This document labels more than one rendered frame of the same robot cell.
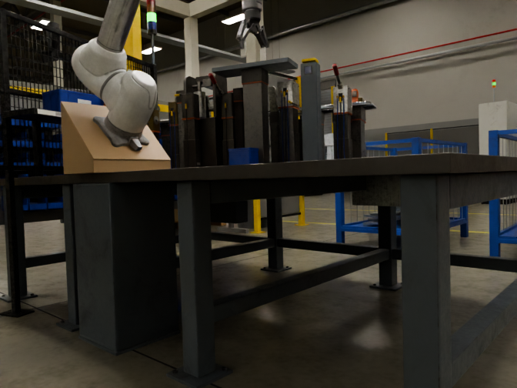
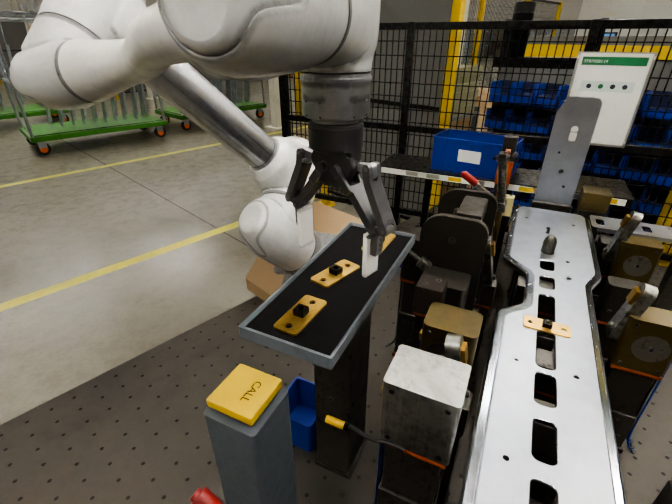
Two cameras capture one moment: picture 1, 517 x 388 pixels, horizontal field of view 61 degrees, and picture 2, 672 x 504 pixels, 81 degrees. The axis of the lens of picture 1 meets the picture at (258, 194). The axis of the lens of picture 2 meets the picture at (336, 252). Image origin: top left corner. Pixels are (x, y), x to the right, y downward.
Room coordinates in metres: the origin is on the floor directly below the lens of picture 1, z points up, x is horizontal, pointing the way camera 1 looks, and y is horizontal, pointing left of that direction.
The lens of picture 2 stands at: (2.00, -0.54, 1.50)
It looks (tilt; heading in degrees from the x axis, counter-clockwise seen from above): 29 degrees down; 93
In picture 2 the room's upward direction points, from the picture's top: straight up
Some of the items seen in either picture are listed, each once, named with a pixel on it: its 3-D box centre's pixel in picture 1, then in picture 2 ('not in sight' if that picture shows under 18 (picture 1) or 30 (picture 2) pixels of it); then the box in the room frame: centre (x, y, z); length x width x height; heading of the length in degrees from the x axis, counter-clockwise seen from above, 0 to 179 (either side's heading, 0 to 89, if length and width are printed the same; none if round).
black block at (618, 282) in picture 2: not in sight; (611, 333); (2.66, 0.26, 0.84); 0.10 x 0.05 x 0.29; 157
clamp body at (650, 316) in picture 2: not in sight; (631, 384); (2.59, 0.06, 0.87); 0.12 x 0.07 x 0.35; 157
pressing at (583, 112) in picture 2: not in sight; (566, 153); (2.69, 0.75, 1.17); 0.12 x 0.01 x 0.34; 157
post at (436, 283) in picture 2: (241, 129); (420, 361); (2.15, 0.08, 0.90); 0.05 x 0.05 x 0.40; 67
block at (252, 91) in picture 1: (256, 119); (342, 378); (1.99, 0.00, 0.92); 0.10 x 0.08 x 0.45; 67
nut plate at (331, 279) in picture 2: not in sight; (335, 270); (1.98, 0.00, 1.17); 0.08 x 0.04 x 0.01; 51
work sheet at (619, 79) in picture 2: not in sight; (601, 100); (2.88, 0.98, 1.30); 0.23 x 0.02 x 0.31; 157
